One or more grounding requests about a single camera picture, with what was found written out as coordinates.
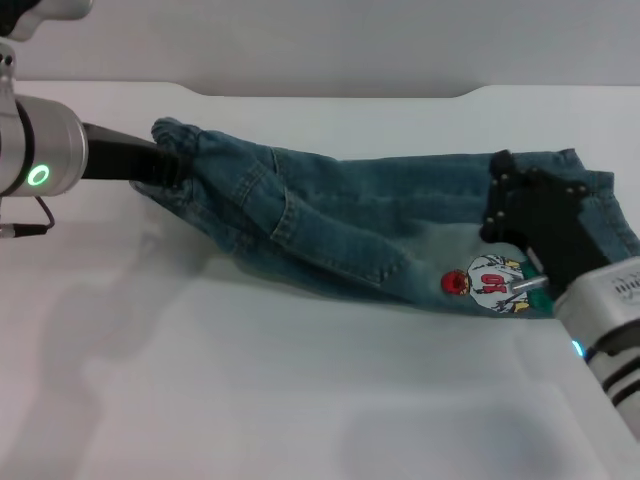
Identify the blue denim shorts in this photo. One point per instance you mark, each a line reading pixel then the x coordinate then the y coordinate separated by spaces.
pixel 350 210

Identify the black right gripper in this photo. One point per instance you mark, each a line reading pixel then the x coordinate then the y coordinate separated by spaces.
pixel 550 225

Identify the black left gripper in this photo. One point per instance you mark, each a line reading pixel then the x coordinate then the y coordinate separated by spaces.
pixel 120 157

